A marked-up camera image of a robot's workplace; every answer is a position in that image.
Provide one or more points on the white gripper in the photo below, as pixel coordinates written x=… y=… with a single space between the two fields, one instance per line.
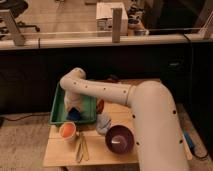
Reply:
x=72 y=101

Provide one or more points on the blue sponge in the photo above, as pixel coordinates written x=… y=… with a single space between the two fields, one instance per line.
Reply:
x=73 y=115

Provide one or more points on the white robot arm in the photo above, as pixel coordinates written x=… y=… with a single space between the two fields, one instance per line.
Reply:
x=158 y=134

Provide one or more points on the green plastic tray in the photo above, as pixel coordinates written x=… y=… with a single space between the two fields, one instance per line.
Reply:
x=59 y=114

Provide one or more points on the orange filled white cup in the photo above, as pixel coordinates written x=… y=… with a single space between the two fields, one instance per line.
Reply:
x=68 y=131

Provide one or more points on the wooden tongs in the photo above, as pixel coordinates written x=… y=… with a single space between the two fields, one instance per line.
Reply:
x=81 y=149

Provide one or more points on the purple bowl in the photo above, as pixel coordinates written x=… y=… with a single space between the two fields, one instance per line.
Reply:
x=119 y=140

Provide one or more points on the wooden railing shelf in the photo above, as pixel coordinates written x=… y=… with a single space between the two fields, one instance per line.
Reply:
x=19 y=40

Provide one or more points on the white cardboard box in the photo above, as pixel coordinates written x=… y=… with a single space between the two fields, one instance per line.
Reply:
x=104 y=14

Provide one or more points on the black office chair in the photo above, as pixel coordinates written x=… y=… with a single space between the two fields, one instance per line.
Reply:
x=17 y=7

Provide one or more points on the blue object on floor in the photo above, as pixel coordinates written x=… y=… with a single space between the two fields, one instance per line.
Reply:
x=189 y=140

